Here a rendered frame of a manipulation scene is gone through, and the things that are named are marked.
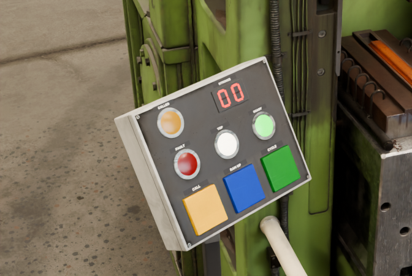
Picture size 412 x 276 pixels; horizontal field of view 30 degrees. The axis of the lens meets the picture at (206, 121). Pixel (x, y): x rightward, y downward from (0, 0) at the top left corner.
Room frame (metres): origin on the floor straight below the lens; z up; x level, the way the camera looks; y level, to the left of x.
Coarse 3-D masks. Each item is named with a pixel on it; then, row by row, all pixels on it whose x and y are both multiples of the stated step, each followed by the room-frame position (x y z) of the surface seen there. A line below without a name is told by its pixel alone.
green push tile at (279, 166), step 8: (272, 152) 1.31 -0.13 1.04; (280, 152) 1.32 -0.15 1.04; (288, 152) 1.32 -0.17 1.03; (264, 160) 1.29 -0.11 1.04; (272, 160) 1.30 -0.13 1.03; (280, 160) 1.30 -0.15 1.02; (288, 160) 1.31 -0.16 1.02; (264, 168) 1.28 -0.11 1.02; (272, 168) 1.29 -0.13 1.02; (280, 168) 1.29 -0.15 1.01; (288, 168) 1.30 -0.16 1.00; (296, 168) 1.31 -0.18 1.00; (272, 176) 1.28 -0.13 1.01; (280, 176) 1.28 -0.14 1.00; (288, 176) 1.29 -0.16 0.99; (296, 176) 1.30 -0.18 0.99; (272, 184) 1.27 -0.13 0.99; (280, 184) 1.27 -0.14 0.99; (288, 184) 1.28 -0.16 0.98
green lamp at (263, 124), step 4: (260, 116) 1.35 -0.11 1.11; (264, 116) 1.35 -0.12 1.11; (256, 120) 1.34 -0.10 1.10; (260, 120) 1.34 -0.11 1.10; (264, 120) 1.34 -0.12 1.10; (268, 120) 1.35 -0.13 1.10; (256, 124) 1.33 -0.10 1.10; (260, 124) 1.33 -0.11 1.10; (264, 124) 1.34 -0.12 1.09; (268, 124) 1.34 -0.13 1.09; (272, 124) 1.35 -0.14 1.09; (256, 128) 1.33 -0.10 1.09; (260, 128) 1.33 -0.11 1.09; (264, 128) 1.33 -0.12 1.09; (268, 128) 1.34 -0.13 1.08; (272, 128) 1.34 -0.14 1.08; (260, 132) 1.32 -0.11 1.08; (264, 132) 1.33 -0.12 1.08; (268, 132) 1.33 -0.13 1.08; (264, 136) 1.32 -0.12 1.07
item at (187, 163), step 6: (180, 156) 1.22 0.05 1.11; (186, 156) 1.22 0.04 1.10; (192, 156) 1.23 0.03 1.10; (180, 162) 1.21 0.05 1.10; (186, 162) 1.22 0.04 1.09; (192, 162) 1.22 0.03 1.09; (180, 168) 1.20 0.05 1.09; (186, 168) 1.21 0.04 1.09; (192, 168) 1.21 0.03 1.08; (186, 174) 1.20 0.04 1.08; (192, 174) 1.21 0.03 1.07
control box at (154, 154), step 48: (192, 96) 1.30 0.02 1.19; (240, 96) 1.35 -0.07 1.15; (144, 144) 1.20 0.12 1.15; (192, 144) 1.25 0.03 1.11; (240, 144) 1.29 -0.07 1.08; (288, 144) 1.34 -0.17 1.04; (144, 192) 1.21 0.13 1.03; (192, 192) 1.19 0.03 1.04; (288, 192) 1.28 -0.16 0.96; (192, 240) 1.13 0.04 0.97
